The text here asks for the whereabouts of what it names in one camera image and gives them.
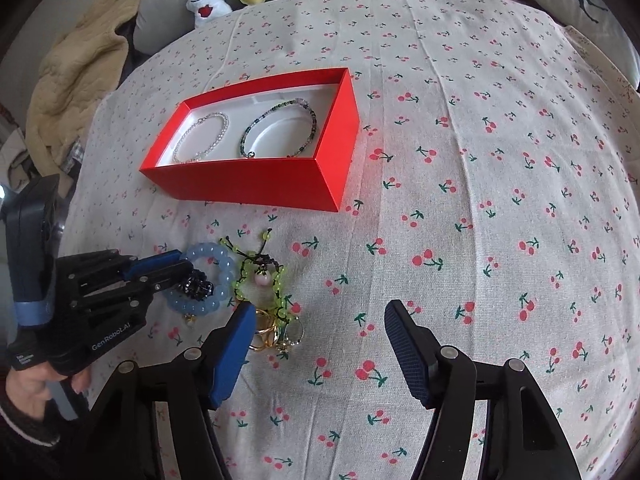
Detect cherry print bed sheet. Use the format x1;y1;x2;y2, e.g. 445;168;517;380
65;0;640;480

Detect light blue bead bracelet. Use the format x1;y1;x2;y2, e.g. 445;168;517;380
166;242;236;322

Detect person's left hand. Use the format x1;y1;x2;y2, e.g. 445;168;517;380
6;357;92;423

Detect grey pillow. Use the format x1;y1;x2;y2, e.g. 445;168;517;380
132;0;241;57

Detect white plush toy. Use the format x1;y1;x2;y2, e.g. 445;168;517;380
186;0;234;29

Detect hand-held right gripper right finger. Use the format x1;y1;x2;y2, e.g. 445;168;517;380
384;300;583;480

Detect red cardboard box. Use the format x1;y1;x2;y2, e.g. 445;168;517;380
139;67;362;213

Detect beige quilted blanket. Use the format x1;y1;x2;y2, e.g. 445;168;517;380
25;0;147;171

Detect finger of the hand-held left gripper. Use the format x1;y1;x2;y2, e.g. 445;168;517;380
59;248;190;283
70;261;201;318

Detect white bead bracelet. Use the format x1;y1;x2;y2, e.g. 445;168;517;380
173;111;230;164

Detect white deer print pillow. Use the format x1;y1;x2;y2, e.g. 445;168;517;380
510;0;640;87

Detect person's left forearm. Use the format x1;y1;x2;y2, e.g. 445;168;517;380
0;400;103;480

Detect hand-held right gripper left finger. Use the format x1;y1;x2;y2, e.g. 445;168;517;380
82;302;257;480

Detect dark green bead bracelet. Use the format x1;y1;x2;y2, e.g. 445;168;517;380
238;98;317;158

